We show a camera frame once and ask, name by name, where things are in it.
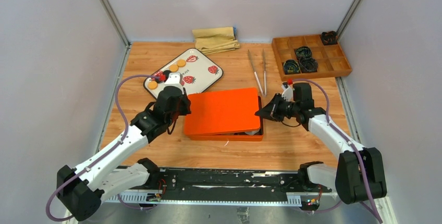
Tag wooden compartment organizer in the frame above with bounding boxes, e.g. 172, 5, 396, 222
272, 34, 352, 81

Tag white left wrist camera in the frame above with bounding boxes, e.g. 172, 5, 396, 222
161, 72, 185, 95

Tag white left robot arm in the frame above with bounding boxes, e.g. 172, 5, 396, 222
51, 84, 191, 221

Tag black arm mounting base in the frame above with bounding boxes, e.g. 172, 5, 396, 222
135, 168, 332, 203

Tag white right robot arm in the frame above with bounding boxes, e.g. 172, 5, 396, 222
255, 79, 387, 204

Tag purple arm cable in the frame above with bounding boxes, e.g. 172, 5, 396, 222
290, 78, 383, 224
45, 74, 166, 222

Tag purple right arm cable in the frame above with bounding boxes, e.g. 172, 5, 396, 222
290, 78, 383, 224

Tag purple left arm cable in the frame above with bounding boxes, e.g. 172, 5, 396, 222
45, 74, 166, 222

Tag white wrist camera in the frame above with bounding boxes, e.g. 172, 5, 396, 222
161, 72, 185, 95
281, 79, 293, 102

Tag white paper cup front right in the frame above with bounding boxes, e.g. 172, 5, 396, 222
244, 130, 261, 135

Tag dark rolled item in corner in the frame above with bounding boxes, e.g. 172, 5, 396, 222
320, 31, 338, 46

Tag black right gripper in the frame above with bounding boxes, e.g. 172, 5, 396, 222
257, 93, 300, 122

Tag metal tongs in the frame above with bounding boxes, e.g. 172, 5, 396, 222
247, 48, 268, 98

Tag black sandwich cookie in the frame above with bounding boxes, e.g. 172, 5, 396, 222
163, 70, 171, 79

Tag white strawberry tray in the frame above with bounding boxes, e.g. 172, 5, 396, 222
152, 48, 224, 95

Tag folded yellow cloth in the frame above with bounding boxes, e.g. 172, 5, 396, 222
192, 27, 240, 55

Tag round yellow cookie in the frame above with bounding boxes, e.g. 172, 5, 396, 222
169, 64, 179, 72
176, 59, 187, 68
148, 80, 158, 90

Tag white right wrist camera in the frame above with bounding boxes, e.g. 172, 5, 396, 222
281, 79, 293, 102

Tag orange compartment cookie box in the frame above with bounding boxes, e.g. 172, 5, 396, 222
186, 95, 264, 142

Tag orange box lid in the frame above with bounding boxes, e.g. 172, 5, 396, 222
183, 87, 262, 137

